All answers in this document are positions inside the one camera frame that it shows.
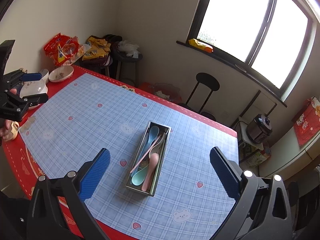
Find stainless steel utensil tray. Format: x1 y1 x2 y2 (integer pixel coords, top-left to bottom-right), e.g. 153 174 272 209
125 121 171 197

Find yellow patterned mug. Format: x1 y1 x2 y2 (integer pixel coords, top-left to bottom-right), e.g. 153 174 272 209
3 121 19 141

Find beige plastic spoon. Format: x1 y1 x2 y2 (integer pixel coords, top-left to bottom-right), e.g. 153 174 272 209
149 135 165 156

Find left hand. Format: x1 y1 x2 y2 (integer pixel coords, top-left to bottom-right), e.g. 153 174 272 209
0 120 12 142

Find white lidded container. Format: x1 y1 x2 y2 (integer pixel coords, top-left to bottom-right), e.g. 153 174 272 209
19 79 48 98

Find black round stool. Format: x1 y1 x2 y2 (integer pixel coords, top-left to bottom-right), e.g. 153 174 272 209
184 72 220 113

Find window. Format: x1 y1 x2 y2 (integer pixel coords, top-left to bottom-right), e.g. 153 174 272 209
184 0 319 102

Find yellow snack bag pile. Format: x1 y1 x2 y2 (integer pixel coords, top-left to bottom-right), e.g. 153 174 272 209
82 36 111 60

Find white ceramic bowl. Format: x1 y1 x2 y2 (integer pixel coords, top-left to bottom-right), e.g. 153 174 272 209
49 66 74 83

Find blue plastic spoon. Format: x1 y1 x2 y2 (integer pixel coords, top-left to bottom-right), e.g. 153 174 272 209
139 125 159 160

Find red gift bag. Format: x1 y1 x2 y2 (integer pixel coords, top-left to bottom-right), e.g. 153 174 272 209
293 97 319 146

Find red tablecloth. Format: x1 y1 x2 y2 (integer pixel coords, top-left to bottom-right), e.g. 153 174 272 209
2 64 238 240

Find red snack bag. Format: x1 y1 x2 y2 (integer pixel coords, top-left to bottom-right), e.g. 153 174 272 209
43 33 81 67

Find pink plastic spoon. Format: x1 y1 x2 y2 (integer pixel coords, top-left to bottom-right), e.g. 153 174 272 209
141 153 159 192

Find blue plaid table mat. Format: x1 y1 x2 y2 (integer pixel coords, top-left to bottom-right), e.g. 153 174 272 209
18 73 239 240

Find pink chopstick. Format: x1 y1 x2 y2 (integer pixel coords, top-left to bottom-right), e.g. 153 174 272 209
130 135 163 174

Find black rice cooker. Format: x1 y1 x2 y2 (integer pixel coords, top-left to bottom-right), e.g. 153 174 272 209
246 114 272 144

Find green plastic spoon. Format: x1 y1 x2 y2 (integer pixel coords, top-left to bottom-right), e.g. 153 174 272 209
131 165 149 186

